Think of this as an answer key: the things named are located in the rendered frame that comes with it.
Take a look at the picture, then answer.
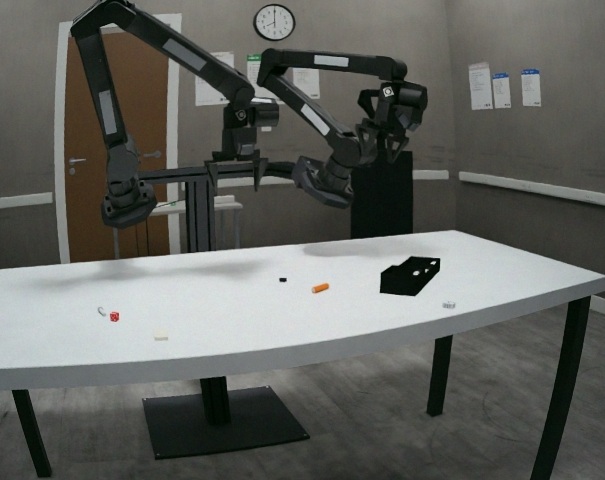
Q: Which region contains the orange aa battery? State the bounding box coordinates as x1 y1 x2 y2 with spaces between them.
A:
311 283 330 293

